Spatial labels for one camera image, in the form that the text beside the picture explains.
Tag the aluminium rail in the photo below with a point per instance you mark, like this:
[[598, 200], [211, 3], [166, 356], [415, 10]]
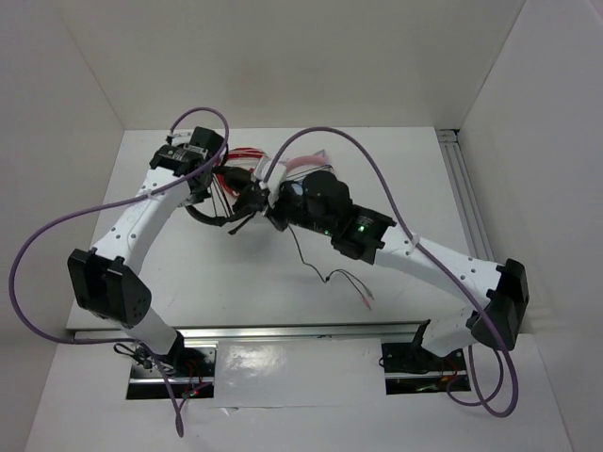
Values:
[[466, 198], [306, 332]]

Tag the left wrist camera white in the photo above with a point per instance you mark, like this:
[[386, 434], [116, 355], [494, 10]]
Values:
[[177, 139]]

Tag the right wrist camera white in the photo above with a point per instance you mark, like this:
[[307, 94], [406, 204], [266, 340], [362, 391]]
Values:
[[269, 182]]

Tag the aluminium rail front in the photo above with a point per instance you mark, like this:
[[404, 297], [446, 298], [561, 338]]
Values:
[[306, 332]]

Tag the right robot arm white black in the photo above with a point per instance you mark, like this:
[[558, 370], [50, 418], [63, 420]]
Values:
[[366, 235]]

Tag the aluminium rail right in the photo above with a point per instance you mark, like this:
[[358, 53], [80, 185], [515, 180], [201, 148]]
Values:
[[466, 198]]

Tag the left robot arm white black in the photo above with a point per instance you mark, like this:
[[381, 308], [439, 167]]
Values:
[[106, 279]]

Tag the red headphones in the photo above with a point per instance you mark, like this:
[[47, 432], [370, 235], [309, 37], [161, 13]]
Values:
[[240, 157]]

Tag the blue pink cat-ear headphones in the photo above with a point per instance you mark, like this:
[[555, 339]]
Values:
[[296, 169]]

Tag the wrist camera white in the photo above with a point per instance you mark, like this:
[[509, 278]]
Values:
[[269, 182], [177, 139]]

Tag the black headset with cable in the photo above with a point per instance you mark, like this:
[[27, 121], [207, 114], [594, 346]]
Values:
[[224, 214]]

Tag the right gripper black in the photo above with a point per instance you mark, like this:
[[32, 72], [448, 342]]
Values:
[[272, 214]]

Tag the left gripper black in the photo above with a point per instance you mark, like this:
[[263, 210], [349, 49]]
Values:
[[199, 197]]

